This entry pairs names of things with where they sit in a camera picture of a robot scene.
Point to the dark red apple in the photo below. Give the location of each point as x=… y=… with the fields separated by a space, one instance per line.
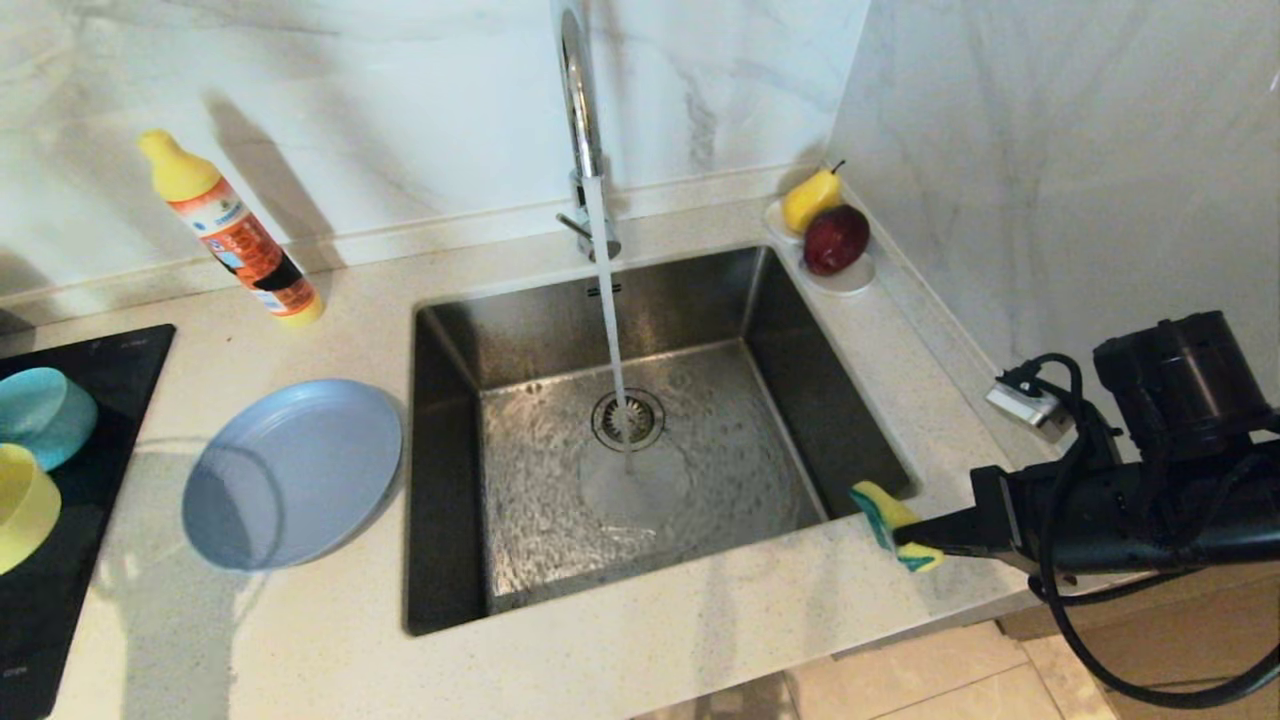
x=835 y=240

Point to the black induction cooktop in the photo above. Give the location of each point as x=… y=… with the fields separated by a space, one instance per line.
x=110 y=370

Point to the beige wooden cabinet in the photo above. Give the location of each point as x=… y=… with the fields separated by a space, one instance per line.
x=1200 y=640

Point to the teal bowl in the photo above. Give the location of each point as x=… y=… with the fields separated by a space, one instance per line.
x=50 y=410

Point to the small white dish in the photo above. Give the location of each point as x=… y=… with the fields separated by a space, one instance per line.
x=775 y=222
x=850 y=281

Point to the chrome kitchen faucet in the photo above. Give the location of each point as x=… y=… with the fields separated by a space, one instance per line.
x=575 y=100

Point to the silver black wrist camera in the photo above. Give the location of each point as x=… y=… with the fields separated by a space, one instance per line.
x=1030 y=405

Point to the yellow pear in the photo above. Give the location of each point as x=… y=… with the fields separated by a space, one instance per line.
x=808 y=200

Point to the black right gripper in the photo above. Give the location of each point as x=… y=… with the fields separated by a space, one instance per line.
x=1120 y=520

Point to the stainless steel sink basin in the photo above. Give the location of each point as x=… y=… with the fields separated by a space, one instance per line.
x=760 y=400

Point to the metal sink drain strainer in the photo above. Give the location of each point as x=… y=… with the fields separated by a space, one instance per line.
x=645 y=420

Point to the yellow-green bowl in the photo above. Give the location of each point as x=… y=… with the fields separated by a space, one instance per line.
x=25 y=505

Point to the orange dish soap bottle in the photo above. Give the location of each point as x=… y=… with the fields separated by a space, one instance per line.
x=235 y=235

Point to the blue-grey plate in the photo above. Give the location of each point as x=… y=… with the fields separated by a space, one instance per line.
x=290 y=475

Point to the yellow and green sponge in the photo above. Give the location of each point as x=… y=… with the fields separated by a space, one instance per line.
x=885 y=510

